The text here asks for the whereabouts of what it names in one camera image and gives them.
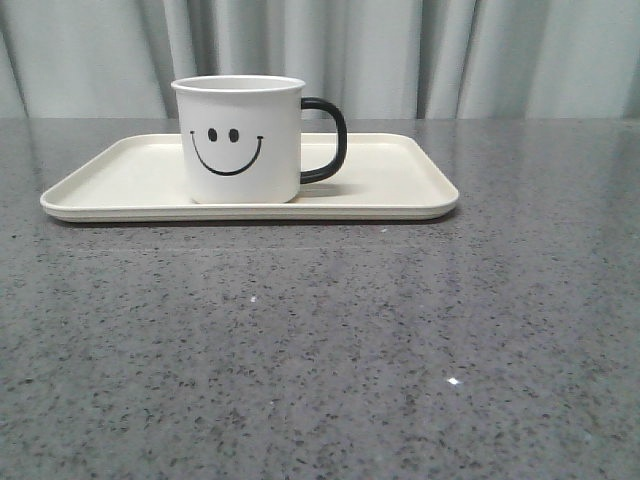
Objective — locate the cream rectangular plastic tray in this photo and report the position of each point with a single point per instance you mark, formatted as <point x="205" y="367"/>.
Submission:
<point x="141" y="179"/>

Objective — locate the grey pleated curtain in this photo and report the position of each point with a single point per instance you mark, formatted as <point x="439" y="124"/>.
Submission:
<point x="374" y="59"/>

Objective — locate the white smiley mug black handle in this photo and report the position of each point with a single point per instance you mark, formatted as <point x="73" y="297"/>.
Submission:
<point x="241" y="137"/>

